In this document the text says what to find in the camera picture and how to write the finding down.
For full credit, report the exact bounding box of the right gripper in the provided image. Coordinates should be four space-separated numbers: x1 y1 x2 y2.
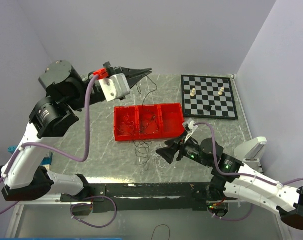
155 130 212 168

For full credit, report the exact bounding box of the black wire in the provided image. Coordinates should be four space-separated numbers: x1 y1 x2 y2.
131 76 162 172

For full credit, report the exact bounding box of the red three-compartment bin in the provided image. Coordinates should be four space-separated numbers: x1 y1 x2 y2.
113 103 184 142

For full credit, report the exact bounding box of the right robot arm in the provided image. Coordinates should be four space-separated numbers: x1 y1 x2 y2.
156 137 303 230

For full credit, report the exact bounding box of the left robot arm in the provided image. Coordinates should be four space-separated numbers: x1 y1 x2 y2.
0 60 152 202

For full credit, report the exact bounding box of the white chess pawn left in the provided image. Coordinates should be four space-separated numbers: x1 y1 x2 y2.
190 88 196 97

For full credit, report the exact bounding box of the white chess pawn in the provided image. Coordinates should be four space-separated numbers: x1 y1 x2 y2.
190 88 196 97
218 87 224 96

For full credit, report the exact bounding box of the chessboard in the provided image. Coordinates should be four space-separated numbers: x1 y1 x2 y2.
181 75 238 120

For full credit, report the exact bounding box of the white chess pawn right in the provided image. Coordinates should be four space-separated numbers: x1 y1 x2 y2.
218 87 224 96

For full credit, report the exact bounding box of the white stand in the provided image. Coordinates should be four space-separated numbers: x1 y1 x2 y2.
234 137 267 162

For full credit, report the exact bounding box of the blue white block stack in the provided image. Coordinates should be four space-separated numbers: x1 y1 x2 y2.
41 152 53 170

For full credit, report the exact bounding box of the blue brown toy block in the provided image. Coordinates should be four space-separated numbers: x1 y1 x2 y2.
7 145 17 154

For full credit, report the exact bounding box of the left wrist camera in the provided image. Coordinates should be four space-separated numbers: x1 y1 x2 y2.
98 73 130 102

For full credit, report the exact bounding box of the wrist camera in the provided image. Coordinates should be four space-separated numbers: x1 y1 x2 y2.
98 73 130 102
182 118 198 142

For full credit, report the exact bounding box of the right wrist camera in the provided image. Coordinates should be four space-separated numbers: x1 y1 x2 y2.
182 118 198 142

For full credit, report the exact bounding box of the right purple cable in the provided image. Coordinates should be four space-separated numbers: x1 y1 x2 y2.
192 121 303 223

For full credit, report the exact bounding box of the purple cable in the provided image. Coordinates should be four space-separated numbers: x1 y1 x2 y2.
192 121 303 223
0 74 117 228

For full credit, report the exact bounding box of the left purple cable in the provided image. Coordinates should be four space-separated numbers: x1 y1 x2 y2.
0 74 117 228

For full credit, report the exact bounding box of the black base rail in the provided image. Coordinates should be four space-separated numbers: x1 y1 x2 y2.
60 182 225 213

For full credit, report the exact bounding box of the thin dark floor cable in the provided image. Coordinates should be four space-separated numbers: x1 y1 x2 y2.
151 224 171 240

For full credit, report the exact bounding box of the aluminium frame rail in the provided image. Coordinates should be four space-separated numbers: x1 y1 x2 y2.
15 194 64 206

